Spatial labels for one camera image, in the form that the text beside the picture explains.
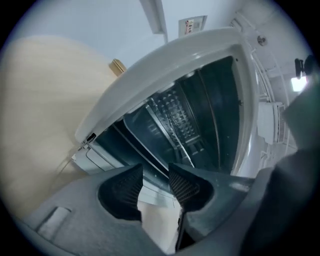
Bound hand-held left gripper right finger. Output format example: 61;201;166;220
168;162;253;256

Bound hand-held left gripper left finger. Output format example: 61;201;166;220
22;162;176;256

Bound silver baking tray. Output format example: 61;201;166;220
111;109;198;181

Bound white toaster oven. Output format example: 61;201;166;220
74;26;261;208

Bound white ceiling air conditioner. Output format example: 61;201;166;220
257;101;291;145

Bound white ceiling pipes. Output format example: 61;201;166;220
229;9;291;101

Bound paper notice on wall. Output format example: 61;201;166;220
177;15;208;36

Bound black head-mounted camera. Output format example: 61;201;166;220
294;54;317;76

